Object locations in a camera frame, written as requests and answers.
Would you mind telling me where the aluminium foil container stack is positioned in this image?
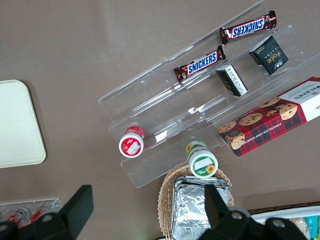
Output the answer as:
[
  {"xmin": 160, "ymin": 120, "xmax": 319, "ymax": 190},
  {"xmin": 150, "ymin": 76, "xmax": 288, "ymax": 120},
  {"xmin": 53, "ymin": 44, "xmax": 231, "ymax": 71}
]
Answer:
[{"xmin": 170, "ymin": 174, "xmax": 231, "ymax": 240}]

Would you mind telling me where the white rectangular plastic bin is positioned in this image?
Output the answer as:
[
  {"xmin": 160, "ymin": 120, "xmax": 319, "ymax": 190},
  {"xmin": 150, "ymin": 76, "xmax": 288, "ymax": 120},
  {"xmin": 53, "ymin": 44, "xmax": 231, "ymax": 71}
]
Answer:
[{"xmin": 249, "ymin": 206, "xmax": 320, "ymax": 240}]

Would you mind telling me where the green lidded snack cup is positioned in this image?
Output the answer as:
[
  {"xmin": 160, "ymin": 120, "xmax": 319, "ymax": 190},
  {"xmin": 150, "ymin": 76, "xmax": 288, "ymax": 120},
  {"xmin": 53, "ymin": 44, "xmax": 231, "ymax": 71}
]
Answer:
[{"xmin": 185, "ymin": 140, "xmax": 219, "ymax": 179}]

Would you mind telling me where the clear acrylic stepped riser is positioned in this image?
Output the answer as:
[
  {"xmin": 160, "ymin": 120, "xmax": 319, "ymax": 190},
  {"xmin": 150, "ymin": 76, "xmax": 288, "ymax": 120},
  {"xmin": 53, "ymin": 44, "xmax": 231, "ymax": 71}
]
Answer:
[
  {"xmin": 167, "ymin": 0, "xmax": 320, "ymax": 149},
  {"xmin": 98, "ymin": 58, "xmax": 224, "ymax": 190}
]

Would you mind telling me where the black box with gold lettering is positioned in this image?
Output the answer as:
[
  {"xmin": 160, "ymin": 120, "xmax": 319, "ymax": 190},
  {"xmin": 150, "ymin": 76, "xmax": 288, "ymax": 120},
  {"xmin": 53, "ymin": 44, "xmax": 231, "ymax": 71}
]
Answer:
[{"xmin": 248, "ymin": 34, "xmax": 290, "ymax": 76}]

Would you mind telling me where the red lidded snack cup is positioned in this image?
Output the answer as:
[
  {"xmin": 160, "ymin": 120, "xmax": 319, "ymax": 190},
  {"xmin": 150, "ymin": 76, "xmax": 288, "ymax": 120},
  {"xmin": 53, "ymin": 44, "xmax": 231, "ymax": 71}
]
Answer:
[{"xmin": 118, "ymin": 125, "xmax": 146, "ymax": 158}]

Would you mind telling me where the red tartan cookie box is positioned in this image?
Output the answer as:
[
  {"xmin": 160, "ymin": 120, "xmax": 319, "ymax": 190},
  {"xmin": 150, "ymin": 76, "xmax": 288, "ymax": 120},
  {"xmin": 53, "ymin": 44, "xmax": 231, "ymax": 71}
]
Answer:
[{"xmin": 217, "ymin": 76, "xmax": 320, "ymax": 158}]

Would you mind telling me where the oval light wicker basket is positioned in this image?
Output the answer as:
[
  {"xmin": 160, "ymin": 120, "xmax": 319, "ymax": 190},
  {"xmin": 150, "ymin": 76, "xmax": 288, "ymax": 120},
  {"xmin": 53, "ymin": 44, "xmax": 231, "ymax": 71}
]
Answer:
[{"xmin": 157, "ymin": 163, "xmax": 235, "ymax": 240}]

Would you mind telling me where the brown Snickers bar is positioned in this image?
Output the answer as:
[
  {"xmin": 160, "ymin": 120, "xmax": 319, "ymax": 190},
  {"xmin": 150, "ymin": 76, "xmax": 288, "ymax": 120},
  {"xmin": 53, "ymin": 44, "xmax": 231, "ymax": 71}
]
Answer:
[
  {"xmin": 173, "ymin": 44, "xmax": 227, "ymax": 84},
  {"xmin": 219, "ymin": 10, "xmax": 279, "ymax": 46}
]

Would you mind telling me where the clear bag of puffed snacks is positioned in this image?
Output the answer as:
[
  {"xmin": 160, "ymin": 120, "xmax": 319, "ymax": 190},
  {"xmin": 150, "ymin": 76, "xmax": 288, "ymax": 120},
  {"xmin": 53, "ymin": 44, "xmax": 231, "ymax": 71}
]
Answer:
[{"xmin": 289, "ymin": 216, "xmax": 309, "ymax": 236}]

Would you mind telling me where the cream plastic serving tray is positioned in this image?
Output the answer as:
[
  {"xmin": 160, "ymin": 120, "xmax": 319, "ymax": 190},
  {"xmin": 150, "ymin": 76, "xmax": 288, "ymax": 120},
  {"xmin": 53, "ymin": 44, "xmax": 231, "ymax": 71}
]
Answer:
[{"xmin": 0, "ymin": 79, "xmax": 47, "ymax": 169}]

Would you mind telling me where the red cola bottle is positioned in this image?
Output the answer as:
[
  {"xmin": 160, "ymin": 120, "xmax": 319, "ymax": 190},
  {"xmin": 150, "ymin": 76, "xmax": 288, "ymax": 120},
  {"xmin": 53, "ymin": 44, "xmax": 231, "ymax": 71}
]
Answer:
[
  {"xmin": 9, "ymin": 207, "xmax": 32, "ymax": 224},
  {"xmin": 29, "ymin": 208, "xmax": 49, "ymax": 226}
]

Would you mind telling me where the clear acrylic bottle rack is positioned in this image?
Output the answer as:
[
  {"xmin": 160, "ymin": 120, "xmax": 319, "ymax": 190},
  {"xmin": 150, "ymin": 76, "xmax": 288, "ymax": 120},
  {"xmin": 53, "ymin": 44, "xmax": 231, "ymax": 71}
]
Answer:
[{"xmin": 0, "ymin": 197, "xmax": 62, "ymax": 226}]

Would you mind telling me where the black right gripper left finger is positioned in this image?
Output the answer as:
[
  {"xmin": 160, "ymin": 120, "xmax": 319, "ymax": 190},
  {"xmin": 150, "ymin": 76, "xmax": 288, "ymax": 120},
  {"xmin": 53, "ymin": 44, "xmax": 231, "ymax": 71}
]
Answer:
[{"xmin": 32, "ymin": 184, "xmax": 94, "ymax": 240}]

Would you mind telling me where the black box with white label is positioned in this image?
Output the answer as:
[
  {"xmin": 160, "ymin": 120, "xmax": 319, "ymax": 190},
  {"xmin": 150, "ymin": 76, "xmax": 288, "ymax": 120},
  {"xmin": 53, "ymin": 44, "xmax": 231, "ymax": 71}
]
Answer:
[{"xmin": 215, "ymin": 64, "xmax": 249, "ymax": 98}]

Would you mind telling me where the teal snack packet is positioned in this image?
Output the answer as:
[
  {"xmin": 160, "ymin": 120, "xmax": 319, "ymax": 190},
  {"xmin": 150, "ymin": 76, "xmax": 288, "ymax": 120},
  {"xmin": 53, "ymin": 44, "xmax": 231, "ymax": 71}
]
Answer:
[{"xmin": 303, "ymin": 215, "xmax": 320, "ymax": 240}]

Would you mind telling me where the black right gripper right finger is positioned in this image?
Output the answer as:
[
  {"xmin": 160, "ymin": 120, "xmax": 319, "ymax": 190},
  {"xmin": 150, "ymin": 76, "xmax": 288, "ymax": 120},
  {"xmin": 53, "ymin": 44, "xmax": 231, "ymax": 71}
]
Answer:
[{"xmin": 204, "ymin": 184, "xmax": 254, "ymax": 240}]

